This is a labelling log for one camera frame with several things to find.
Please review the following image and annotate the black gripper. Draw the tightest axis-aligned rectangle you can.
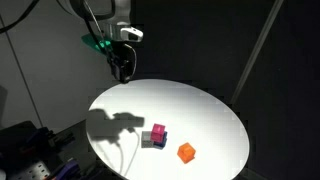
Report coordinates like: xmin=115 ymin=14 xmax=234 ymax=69
xmin=109 ymin=43 xmax=137 ymax=84

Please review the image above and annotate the pink block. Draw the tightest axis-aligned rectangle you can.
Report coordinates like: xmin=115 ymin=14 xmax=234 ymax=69
xmin=151 ymin=124 xmax=165 ymax=142

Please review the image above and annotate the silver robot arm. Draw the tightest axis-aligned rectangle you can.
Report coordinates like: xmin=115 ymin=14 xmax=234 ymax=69
xmin=56 ymin=0 xmax=144 ymax=84

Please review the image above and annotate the grey block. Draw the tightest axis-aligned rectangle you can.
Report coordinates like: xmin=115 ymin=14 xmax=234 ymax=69
xmin=141 ymin=131 xmax=154 ymax=148

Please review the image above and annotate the blue block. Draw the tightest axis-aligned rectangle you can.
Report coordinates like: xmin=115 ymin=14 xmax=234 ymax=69
xmin=154 ymin=131 xmax=167 ymax=149

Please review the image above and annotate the orange block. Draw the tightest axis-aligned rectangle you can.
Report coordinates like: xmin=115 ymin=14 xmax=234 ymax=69
xmin=177 ymin=143 xmax=196 ymax=164

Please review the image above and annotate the round white table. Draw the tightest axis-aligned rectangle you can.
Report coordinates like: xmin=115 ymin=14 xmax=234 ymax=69
xmin=86 ymin=79 xmax=250 ymax=180

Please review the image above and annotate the purple clamp with orange tip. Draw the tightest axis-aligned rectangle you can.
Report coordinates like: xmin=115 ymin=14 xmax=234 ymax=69
xmin=50 ymin=159 xmax=80 ymax=180

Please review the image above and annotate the metal pole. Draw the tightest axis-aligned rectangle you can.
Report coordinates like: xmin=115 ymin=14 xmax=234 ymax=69
xmin=230 ymin=0 xmax=284 ymax=104

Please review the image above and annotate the black cable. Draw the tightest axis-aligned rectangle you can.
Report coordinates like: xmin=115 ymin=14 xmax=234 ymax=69
xmin=0 ymin=0 xmax=40 ymax=34

